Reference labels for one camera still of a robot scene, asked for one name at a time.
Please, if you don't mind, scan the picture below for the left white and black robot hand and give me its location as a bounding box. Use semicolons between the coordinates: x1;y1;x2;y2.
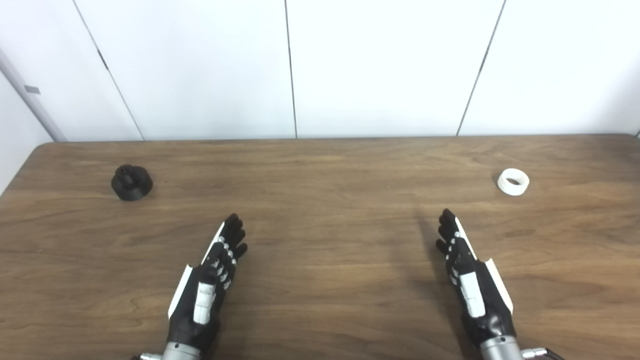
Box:
167;213;249;351

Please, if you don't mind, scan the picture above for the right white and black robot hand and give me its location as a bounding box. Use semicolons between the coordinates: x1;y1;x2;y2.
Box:
435;208;517;348

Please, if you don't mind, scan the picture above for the white ring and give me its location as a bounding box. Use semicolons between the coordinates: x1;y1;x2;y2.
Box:
497;168;530;197

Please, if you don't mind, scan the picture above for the round black part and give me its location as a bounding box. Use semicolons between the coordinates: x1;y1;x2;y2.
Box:
111;164;154;202

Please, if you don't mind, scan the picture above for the grey wall corner post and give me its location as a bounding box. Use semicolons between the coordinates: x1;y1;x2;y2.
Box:
0;47;67;142

